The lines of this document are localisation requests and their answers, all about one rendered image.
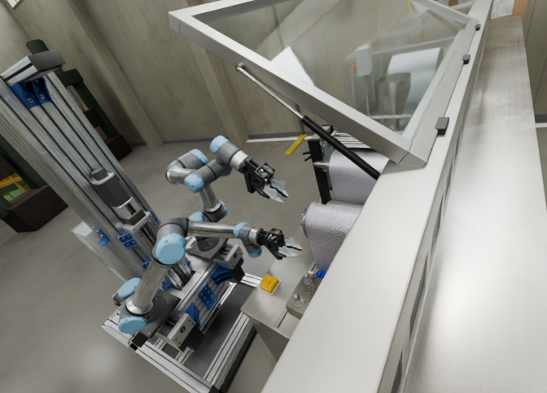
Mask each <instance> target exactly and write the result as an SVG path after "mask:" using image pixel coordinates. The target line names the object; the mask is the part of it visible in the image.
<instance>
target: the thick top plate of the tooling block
mask: <svg viewBox="0 0 547 393"><path fill-rule="evenodd" d="M312 279H313V282H312V283H311V284H309V285H306V284H304V277H302V278H301V280H300V282H299V284H298V285H297V287H296V288H295V290H294V292H293V293H292V295H291V297H290V298H289V300H288V301H287V303H286V305H285V306H286V308H287V311H288V313H289V314H291V315H292V316H294V317H296V318H298V319H300V320H301V318H302V316H303V315H304V313H305V311H306V309H307V307H308V306H309V304H310V302H311V300H312V298H313V296H314V295H315V293H316V291H317V289H318V287H319V286H320V284H321V282H322V280H323V279H321V278H319V277H315V276H314V277H312ZM294 294H299V295H300V296H301V298H302V299H303V304H302V305H301V306H299V307H297V306H295V305H294V302H293V295H294Z"/></svg>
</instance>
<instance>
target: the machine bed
mask: <svg viewBox="0 0 547 393"><path fill-rule="evenodd" d="M293 238H294V239H295V241H296V243H297V244H298V245H300V246H301V247H302V249H303V250H302V251H298V250H295V249H293V248H287V249H288V250H289V251H290V252H292V253H296V254H298V255H299V256H297V257H290V258H288V257H287V258H282V260H275V261H274V263H273V264H272V266H271V267H270V269H269V270H268V272H267V273H266V274H265V275H264V277H263V278H262V279H261V281H260V283H261V282H262V281H263V279H264V278H265V276H266V275H267V274H268V275H270V276H272V277H275V278H277V279H278V280H280V281H281V283H280V284H279V286H278V288H277V289H276V291H275V292H274V293H273V295H269V294H267V293H265V292H264V291H262V290H259V289H258V288H259V285H260V283H259V284H258V285H257V287H256V288H255V290H254V291H253V292H252V293H251V295H250V296H249V297H248V299H247V301H246V302H245V303H244V305H243V306H242V307H241V308H240V310H241V311H242V313H243V314H244V315H246V316H247V317H250V318H251V319H252V320H254V321H256V322H257V323H259V324H261V325H262V326H264V327H265V328H267V329H268V330H270V331H272V332H274V333H275V334H277V335H278V336H280V337H281V338H284V339H285V340H287V341H288V342H289V341H290V339H291V336H292V335H293V334H294V332H295V329H296V327H297V325H298V324H299V323H300V319H298V318H296V317H294V316H292V315H291V314H289V313H287V315H286V316H285V318H284V319H283V321H282V324H281V325H280V326H279V328H277V327H275V326H274V325H275V323H276V322H277V320H278V318H279V317H280V316H281V314H282V312H283V310H284V308H285V307H286V306H285V305H286V303H287V301H288V300H289V298H290V297H291V295H292V293H293V292H294V290H295V288H296V287H297V285H298V284H299V282H300V280H301V278H302V277H303V275H304V273H307V271H308V270H309V267H310V266H311V264H312V262H313V261H314V256H313V252H312V248H311V246H310V243H309V240H308V238H306V237H305V235H304V231H303V227H302V226H300V227H299V228H298V230H297V231H296V232H295V234H294V236H293ZM286 247H287V246H286Z"/></svg>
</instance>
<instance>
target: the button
mask: <svg viewBox="0 0 547 393"><path fill-rule="evenodd" d="M278 283H279V280H278V279H277V278H275V277H272V276H270V275H268V274H267V275H266V276H265V278H264V279H263V281H262V282H261V283H260V285H259V287H260V288H261V289H262V290H265V291H267V292H269V293H270V294H272V293H273V291H274V289H275V288H276V286H277V285H278Z"/></svg>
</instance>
